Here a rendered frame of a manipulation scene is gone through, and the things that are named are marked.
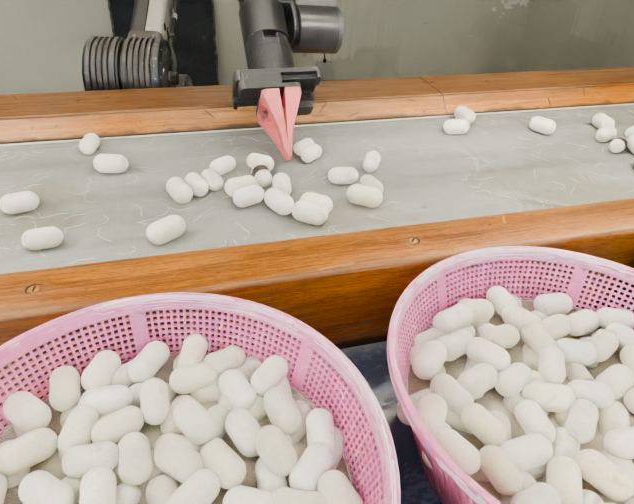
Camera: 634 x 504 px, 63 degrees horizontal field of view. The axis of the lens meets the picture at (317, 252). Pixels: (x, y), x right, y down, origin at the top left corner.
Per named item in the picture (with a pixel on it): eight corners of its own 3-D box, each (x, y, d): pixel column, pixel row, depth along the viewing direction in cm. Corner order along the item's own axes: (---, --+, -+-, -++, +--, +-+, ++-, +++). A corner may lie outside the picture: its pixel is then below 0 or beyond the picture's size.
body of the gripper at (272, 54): (323, 79, 60) (311, 26, 62) (236, 84, 58) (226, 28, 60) (312, 109, 66) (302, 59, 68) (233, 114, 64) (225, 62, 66)
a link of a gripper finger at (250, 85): (313, 143, 58) (298, 70, 60) (250, 148, 56) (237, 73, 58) (303, 169, 64) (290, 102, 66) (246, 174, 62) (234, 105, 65)
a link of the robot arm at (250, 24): (234, 19, 67) (240, -13, 62) (284, 22, 69) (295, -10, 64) (242, 65, 65) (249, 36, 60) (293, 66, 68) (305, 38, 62)
